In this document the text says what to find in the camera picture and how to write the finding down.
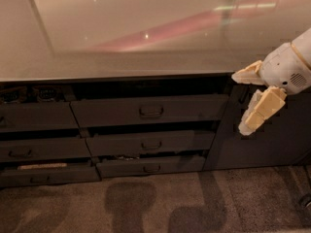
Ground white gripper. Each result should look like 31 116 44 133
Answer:
231 42 311 136

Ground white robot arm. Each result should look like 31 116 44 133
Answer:
231 29 311 136

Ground dark snack packets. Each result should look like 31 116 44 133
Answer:
0 85 63 104

